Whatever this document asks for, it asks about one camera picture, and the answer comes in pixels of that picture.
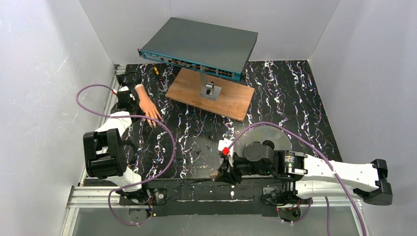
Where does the nail polish bottle white cap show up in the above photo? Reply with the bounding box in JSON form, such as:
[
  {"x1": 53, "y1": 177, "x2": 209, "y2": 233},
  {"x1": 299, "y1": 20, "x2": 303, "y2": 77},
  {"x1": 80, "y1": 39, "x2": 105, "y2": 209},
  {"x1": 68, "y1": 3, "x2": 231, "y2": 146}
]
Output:
[{"x1": 209, "y1": 170, "x2": 219, "y2": 181}]

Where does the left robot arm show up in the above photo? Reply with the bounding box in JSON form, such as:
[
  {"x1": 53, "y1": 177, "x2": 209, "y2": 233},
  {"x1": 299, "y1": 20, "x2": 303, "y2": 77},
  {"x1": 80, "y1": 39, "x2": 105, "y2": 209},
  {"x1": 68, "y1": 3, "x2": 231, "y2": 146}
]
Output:
[{"x1": 83, "y1": 90, "x2": 142, "y2": 193}]

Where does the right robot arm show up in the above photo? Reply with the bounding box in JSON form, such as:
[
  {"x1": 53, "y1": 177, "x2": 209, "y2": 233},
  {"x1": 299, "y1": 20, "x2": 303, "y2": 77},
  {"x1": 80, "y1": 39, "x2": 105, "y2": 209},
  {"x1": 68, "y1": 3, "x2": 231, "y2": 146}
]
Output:
[{"x1": 211, "y1": 140, "x2": 393, "y2": 206}]

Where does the mannequin hand with nails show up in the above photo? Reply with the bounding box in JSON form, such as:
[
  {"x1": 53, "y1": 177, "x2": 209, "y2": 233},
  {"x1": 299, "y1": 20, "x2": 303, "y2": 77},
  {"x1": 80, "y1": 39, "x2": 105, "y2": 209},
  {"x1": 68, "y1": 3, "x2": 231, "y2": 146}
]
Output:
[{"x1": 135, "y1": 84, "x2": 162, "y2": 121}]

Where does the yellow black screwdriver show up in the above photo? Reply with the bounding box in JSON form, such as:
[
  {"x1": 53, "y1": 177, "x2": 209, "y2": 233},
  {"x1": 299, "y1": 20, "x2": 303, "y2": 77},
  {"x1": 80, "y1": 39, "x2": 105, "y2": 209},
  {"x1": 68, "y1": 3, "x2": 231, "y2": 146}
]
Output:
[{"x1": 153, "y1": 66, "x2": 166, "y2": 91}]

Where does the grey ribbed round disc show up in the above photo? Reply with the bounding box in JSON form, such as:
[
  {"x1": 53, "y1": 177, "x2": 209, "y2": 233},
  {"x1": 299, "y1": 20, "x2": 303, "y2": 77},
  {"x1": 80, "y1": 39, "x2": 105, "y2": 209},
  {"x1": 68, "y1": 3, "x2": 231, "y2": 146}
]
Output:
[{"x1": 234, "y1": 126, "x2": 292, "y2": 156}]

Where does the wooden base board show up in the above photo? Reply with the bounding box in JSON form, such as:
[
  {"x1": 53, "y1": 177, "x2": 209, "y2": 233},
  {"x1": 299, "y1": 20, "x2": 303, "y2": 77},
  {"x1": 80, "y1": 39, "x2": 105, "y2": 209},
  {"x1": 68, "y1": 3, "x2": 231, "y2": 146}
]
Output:
[{"x1": 166, "y1": 68, "x2": 254, "y2": 122}]

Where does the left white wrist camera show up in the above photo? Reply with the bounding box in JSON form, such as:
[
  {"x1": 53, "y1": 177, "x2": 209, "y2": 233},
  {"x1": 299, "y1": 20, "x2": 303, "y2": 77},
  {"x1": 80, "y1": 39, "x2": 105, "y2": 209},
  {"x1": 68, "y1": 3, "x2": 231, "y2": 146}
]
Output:
[{"x1": 118, "y1": 86, "x2": 129, "y2": 92}]

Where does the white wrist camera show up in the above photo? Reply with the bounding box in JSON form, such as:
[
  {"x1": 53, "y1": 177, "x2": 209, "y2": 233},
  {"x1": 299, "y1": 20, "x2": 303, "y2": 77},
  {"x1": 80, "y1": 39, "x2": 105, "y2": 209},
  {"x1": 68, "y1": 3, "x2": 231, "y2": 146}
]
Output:
[
  {"x1": 217, "y1": 139, "x2": 234, "y2": 166},
  {"x1": 118, "y1": 86, "x2": 129, "y2": 92}
]

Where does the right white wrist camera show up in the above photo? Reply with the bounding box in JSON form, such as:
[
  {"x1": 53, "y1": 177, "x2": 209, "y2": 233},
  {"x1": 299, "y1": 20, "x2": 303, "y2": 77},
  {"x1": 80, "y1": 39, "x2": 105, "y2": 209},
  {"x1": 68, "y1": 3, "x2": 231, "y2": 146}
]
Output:
[{"x1": 217, "y1": 139, "x2": 234, "y2": 166}]

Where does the black plug with cable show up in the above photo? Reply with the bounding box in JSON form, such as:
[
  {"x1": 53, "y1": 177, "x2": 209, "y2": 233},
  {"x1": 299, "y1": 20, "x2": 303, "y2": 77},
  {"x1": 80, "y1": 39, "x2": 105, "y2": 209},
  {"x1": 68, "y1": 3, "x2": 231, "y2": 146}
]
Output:
[{"x1": 116, "y1": 71, "x2": 143, "y2": 87}]

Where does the black front mounting rail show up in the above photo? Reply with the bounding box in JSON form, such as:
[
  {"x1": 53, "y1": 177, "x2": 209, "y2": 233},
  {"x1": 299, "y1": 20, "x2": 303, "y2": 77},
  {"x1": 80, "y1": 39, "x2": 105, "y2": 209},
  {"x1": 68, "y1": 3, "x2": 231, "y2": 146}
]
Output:
[{"x1": 143, "y1": 177, "x2": 294, "y2": 218}]

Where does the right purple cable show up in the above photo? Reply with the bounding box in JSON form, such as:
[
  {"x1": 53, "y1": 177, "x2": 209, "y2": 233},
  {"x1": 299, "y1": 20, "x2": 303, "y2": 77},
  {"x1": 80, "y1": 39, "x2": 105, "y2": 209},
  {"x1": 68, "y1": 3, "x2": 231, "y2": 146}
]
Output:
[{"x1": 228, "y1": 121, "x2": 368, "y2": 236}]

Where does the metal stand bracket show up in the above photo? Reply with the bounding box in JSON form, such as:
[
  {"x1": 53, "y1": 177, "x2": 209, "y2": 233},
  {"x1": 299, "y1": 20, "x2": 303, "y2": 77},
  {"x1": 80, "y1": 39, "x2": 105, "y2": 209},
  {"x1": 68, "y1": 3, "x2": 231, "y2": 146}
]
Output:
[{"x1": 199, "y1": 72, "x2": 221, "y2": 101}]

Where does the grey teal network switch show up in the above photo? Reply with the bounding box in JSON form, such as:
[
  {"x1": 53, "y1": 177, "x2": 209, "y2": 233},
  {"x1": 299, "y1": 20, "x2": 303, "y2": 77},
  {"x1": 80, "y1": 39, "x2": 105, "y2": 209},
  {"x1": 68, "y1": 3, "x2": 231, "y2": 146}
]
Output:
[{"x1": 138, "y1": 17, "x2": 258, "y2": 81}]

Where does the aluminium frame profile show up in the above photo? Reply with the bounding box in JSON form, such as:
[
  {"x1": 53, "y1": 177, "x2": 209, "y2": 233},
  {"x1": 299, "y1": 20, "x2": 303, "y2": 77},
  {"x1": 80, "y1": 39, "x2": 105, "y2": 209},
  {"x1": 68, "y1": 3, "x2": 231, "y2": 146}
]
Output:
[{"x1": 59, "y1": 64, "x2": 126, "y2": 236}]

